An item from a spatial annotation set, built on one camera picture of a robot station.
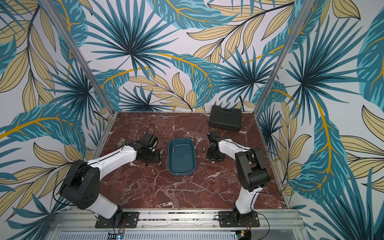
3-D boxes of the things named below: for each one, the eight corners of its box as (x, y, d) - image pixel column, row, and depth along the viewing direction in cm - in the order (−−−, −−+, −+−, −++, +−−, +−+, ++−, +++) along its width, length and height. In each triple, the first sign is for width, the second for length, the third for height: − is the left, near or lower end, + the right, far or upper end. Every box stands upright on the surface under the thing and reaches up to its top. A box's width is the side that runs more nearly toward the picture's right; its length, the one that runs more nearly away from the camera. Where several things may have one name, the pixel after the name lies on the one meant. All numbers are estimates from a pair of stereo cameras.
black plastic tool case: (210, 131, 111) (211, 126, 106) (208, 110, 125) (209, 104, 120) (243, 131, 111) (245, 126, 107) (237, 110, 125) (239, 105, 121)
